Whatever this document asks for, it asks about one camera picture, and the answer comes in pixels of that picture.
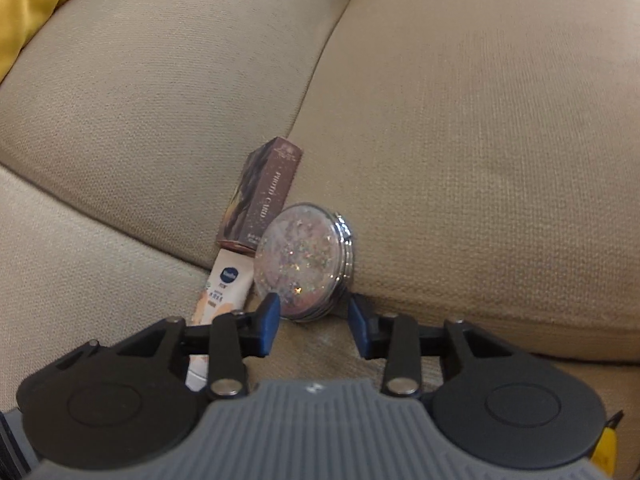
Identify white hand cream tube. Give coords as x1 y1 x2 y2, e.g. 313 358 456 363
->
186 252 251 391

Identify beige fabric sofa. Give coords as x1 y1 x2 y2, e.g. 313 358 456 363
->
0 0 640 441

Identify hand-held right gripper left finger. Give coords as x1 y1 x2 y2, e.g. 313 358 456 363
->
115 292 281 400

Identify brown photo card box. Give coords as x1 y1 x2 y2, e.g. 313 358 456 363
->
216 136 304 254

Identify glitter compact mirror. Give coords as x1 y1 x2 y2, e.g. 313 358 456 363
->
254 202 355 322

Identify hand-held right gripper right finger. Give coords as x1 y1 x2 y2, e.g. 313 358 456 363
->
347 294 511 398

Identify yellow tape measure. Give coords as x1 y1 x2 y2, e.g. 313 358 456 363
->
592 410 625 476

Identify yellow pillow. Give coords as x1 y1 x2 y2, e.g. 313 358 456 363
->
0 0 118 83

